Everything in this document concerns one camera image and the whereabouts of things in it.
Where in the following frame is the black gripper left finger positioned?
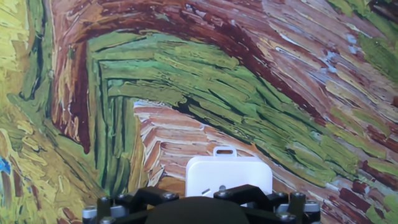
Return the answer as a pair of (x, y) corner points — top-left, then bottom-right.
(82, 185), (180, 224)

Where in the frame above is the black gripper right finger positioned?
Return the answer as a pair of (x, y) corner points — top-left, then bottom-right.
(213, 184), (321, 224)

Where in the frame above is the white four-socket power strip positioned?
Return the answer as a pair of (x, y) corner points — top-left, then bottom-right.
(185, 146), (274, 208)

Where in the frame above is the painted wheatfield print cloth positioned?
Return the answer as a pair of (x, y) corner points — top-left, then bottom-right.
(0, 0), (398, 224)

